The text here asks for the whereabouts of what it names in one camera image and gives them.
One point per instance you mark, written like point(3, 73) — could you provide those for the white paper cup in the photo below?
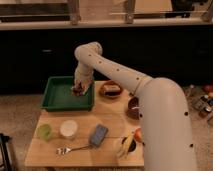
point(68, 129)

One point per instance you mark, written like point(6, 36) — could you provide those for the dark red bowl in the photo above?
point(133, 108)

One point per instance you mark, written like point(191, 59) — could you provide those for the bottles on floor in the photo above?
point(203, 104)

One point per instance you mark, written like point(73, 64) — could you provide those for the black round bowl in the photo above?
point(132, 145)

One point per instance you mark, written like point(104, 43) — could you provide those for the blue sponge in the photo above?
point(98, 135)

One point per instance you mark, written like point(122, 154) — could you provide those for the small green cup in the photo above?
point(44, 132)

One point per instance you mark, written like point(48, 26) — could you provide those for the black stand at left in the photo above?
point(6, 164)

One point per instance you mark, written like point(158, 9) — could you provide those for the brown bowl with food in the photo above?
point(110, 89)

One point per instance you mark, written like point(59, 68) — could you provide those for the wooden shelf frame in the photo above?
point(50, 14)

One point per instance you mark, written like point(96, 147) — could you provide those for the yellow banana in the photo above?
point(120, 153)

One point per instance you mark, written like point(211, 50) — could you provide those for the dark purple grape bunch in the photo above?
point(80, 89)

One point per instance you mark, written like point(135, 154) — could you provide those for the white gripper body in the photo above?
point(83, 75)

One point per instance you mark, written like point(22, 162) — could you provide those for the silver metal fork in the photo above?
point(65, 150)

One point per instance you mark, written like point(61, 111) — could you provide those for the orange peach fruit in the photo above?
point(138, 135)

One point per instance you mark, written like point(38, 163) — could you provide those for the green plastic tray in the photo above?
point(58, 96)

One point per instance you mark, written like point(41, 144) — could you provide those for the wooden table board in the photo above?
point(110, 113)

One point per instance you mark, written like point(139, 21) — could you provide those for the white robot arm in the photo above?
point(163, 110)

